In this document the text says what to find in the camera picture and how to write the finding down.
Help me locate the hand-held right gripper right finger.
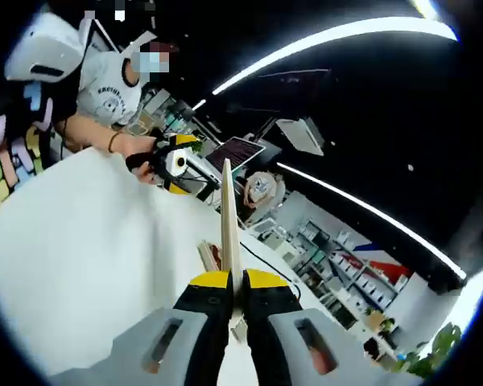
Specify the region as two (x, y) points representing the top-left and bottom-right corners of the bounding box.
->
(241, 268), (423, 386)

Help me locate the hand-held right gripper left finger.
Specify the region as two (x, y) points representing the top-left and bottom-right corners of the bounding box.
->
(50, 269), (234, 386)

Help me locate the beige cutlery case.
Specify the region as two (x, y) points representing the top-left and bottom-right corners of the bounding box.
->
(196, 240), (226, 271)

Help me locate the translucent cutlery case lid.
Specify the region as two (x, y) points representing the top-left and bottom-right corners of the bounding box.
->
(220, 158), (243, 327)

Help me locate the person's left hand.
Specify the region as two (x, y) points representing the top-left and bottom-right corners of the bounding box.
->
(125, 135), (167, 187)

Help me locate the white standing desk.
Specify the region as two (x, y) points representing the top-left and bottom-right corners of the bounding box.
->
(184, 154), (223, 202)

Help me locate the open laptop on stand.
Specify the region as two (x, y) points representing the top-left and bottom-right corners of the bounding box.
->
(206, 136), (267, 179)

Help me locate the shelving with white bins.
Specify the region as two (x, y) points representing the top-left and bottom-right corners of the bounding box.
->
(301, 227), (414, 318)

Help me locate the white ceiling air conditioner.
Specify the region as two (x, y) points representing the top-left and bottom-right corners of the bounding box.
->
(275, 117), (326, 157)

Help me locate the white worn device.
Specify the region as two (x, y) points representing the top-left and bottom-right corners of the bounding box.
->
(3, 11), (90, 84)

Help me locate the green potted plant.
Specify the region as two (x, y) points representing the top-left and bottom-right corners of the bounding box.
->
(392, 321), (464, 380)

